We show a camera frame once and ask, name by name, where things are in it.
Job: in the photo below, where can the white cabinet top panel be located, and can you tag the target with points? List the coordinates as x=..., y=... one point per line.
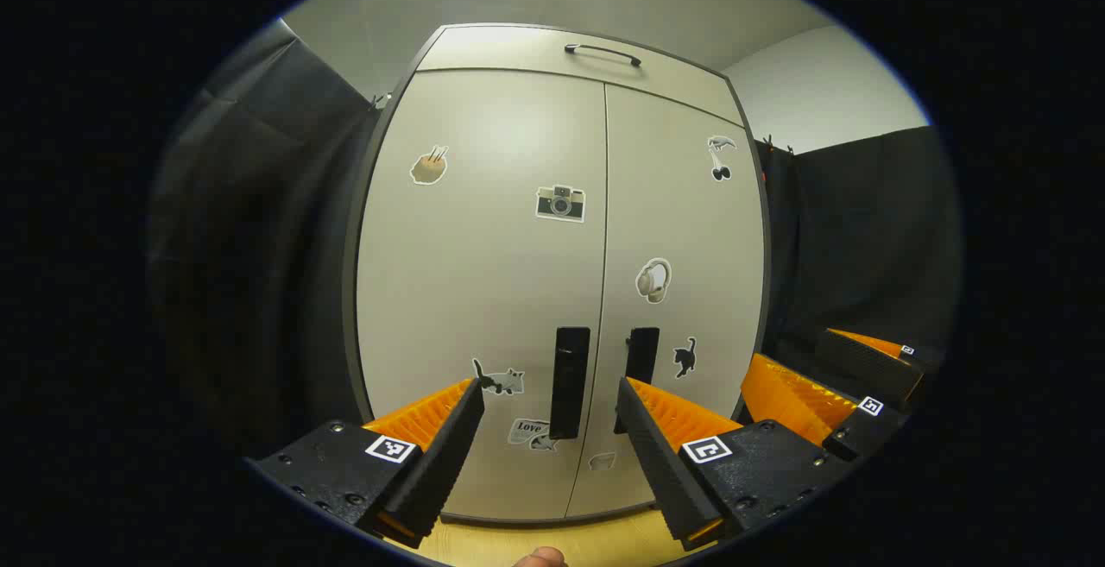
x=501, y=53

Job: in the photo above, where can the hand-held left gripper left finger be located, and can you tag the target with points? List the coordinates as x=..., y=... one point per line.
x=449, y=455

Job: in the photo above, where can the white cabinet door headphone sticker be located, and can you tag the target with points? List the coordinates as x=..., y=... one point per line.
x=691, y=230

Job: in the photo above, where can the white cabinet door camera sticker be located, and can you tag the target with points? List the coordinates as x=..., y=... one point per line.
x=466, y=274

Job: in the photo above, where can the white shoe cabinet body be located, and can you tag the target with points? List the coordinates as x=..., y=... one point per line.
x=350, y=291

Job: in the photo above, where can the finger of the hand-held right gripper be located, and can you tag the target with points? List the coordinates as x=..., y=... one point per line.
x=863, y=364
x=863, y=429

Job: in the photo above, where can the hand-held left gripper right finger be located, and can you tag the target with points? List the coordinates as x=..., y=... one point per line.
x=656, y=463

